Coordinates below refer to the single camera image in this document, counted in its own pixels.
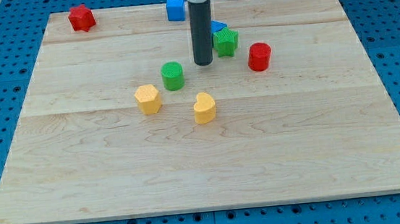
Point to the red cylinder block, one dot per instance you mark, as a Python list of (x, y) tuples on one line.
[(259, 56)]

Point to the blue triangle block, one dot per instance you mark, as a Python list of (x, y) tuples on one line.
[(217, 26)]

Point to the green star block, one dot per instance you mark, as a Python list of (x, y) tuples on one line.
[(225, 42)]

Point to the red star block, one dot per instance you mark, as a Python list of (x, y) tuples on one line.
[(81, 18)]

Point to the wooden board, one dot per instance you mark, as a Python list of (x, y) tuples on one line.
[(317, 125)]

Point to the yellow heart block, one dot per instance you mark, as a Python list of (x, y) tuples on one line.
[(204, 108)]

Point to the blue cube block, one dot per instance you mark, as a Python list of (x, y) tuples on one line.
[(175, 10)]

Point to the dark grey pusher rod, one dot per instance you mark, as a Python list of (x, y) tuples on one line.
[(200, 25)]

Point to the green cylinder block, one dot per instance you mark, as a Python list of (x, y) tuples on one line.
[(172, 76)]

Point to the yellow hexagon block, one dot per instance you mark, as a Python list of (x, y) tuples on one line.
[(148, 99)]

